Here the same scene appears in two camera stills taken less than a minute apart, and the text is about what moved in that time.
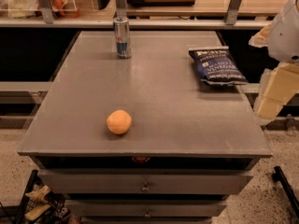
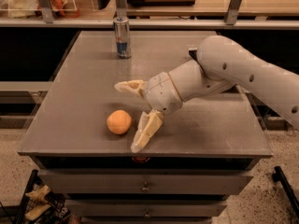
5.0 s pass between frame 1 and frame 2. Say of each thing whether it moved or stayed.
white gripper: moved
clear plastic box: stayed
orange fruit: stayed
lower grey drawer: stayed
